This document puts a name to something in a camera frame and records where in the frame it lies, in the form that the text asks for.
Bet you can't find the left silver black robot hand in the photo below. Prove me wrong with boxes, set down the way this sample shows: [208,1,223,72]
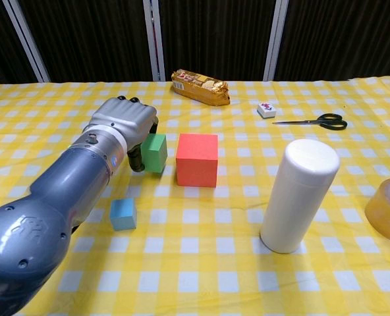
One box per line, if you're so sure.
[88,95,159,174]

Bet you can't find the green cube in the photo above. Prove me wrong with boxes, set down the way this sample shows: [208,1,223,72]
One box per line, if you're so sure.
[140,133,168,174]

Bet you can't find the large red cube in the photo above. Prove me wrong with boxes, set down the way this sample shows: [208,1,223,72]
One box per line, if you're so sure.
[175,132,219,188]

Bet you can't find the small blue cube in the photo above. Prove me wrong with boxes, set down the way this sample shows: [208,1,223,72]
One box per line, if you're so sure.
[109,197,138,231]

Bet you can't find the gold biscuit packet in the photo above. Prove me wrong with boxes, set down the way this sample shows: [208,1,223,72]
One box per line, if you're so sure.
[171,68,231,107]

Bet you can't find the black pleated curtain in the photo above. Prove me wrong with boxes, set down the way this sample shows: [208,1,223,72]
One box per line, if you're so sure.
[0,0,390,90]

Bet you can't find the white mahjong tile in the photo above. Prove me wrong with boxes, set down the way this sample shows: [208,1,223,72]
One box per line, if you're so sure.
[256,101,277,120]

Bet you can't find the yellow checkered tablecloth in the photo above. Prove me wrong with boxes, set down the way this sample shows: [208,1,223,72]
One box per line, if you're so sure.
[0,76,390,316]

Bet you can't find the white cylindrical bottle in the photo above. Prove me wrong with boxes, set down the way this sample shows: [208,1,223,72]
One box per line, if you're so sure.
[259,138,341,254]

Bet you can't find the clear tape roll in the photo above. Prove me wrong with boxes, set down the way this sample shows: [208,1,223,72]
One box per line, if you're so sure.
[364,177,390,246]

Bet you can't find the aluminium frame post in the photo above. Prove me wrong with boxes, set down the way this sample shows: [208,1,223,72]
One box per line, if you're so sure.
[142,0,167,82]
[1,0,51,83]
[262,0,290,82]

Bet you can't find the black handled scissors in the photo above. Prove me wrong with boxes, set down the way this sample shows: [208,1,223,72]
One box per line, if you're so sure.
[272,113,348,131]

